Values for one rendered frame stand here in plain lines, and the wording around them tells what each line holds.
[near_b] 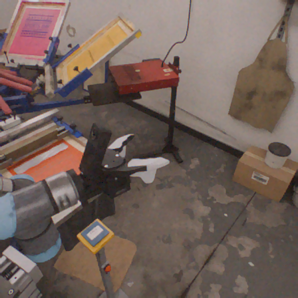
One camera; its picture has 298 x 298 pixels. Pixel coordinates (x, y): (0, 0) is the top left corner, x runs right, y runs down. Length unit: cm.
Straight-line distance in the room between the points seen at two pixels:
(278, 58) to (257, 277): 185
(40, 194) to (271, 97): 242
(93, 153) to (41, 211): 14
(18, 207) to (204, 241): 204
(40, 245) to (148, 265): 173
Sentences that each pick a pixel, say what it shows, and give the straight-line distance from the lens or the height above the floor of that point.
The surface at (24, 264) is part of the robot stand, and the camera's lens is 101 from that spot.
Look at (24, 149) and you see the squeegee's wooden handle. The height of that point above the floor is 103.
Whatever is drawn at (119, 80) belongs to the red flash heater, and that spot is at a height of 110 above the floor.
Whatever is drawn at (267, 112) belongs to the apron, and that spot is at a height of 73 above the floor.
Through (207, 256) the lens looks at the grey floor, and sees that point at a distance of 234.
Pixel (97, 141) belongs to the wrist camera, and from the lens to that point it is 49.
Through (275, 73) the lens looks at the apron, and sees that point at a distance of 261.
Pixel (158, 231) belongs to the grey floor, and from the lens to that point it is 239.
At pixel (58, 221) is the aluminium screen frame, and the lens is 134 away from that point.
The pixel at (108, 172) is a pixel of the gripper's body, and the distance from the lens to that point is 52.
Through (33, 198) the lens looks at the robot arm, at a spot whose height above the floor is 169.
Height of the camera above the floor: 205
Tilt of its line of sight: 40 degrees down
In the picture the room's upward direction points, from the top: straight up
